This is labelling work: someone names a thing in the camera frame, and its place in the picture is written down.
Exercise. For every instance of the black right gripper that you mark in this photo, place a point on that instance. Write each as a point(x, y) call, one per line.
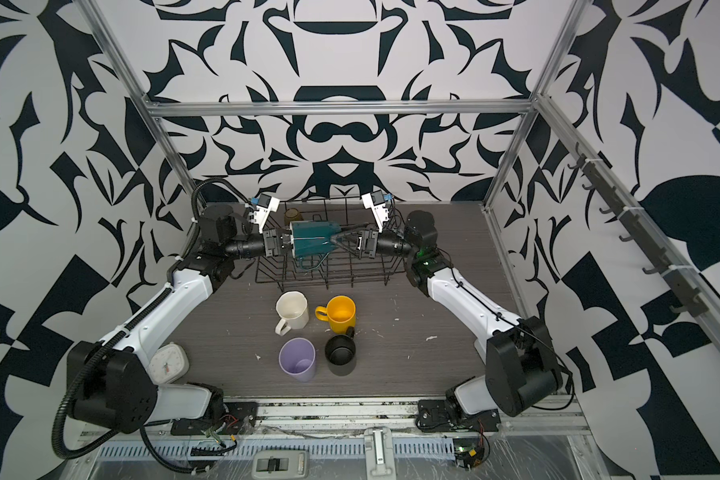
point(373, 243)

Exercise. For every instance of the white square kitchen timer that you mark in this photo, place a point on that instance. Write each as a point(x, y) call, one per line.
point(169, 363)

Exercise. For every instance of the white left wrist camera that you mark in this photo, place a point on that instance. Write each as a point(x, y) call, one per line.
point(260, 209)

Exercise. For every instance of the black wire dish rack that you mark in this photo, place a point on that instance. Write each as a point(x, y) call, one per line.
point(340, 266)

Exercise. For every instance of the yellow mug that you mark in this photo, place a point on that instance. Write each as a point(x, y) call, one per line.
point(340, 313)

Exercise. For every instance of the black mug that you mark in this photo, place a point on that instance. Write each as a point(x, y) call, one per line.
point(341, 353)

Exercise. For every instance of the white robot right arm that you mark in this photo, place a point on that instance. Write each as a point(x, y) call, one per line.
point(521, 366)

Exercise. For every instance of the lavender plastic cup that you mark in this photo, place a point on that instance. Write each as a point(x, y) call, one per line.
point(297, 358)

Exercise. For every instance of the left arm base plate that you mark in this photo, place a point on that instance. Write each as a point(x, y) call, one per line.
point(229, 418)

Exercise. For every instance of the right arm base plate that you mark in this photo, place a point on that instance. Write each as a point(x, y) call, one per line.
point(439, 416)

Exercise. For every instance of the amber textured glass cup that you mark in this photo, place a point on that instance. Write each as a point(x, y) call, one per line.
point(292, 215)

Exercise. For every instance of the grey switch box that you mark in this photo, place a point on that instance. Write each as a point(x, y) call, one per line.
point(280, 464)

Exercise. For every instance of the green mug white inside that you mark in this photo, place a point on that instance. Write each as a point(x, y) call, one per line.
point(311, 243)

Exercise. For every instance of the black wall hook rail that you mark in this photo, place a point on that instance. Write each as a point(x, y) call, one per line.
point(642, 230)

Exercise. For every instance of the cream white mug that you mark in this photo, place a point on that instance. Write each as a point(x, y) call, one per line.
point(293, 311)

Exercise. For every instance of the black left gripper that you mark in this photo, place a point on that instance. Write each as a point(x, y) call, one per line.
point(277, 248)

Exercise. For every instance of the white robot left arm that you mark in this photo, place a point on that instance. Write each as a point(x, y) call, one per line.
point(109, 383)

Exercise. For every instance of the white centre bracket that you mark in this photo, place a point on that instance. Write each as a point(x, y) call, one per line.
point(379, 454)

